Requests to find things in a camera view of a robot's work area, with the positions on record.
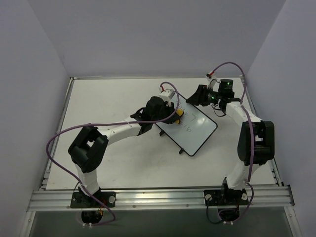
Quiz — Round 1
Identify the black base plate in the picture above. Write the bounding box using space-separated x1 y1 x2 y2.
203 189 249 206
70 190 116 208

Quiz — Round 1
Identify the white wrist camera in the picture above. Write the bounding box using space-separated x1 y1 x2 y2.
159 89 175 103
205 71 219 89

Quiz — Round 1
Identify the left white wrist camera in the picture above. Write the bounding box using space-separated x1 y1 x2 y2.
159 89 175 103

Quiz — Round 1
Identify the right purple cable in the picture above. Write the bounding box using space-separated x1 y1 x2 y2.
209 61 255 223

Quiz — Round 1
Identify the aluminium rail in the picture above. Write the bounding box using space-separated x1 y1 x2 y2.
27 185 294 211

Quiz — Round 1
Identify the yellow whiteboard eraser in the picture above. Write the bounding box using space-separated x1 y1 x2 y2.
174 109 184 124

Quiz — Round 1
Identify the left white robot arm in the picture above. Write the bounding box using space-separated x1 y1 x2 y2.
68 96 184 207

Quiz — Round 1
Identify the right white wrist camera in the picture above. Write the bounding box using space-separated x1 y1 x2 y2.
205 71 219 89

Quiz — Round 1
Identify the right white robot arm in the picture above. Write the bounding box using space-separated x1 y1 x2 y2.
186 79 275 204

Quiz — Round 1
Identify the black cable at right base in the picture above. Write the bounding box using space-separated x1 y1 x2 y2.
206 206 240 225

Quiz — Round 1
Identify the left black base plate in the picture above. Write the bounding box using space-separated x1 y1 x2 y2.
70 190 116 208

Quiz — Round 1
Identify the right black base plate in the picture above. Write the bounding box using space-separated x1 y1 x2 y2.
203 189 249 206

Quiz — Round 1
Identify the white whiteboard black frame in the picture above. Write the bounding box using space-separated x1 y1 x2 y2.
157 95 218 157

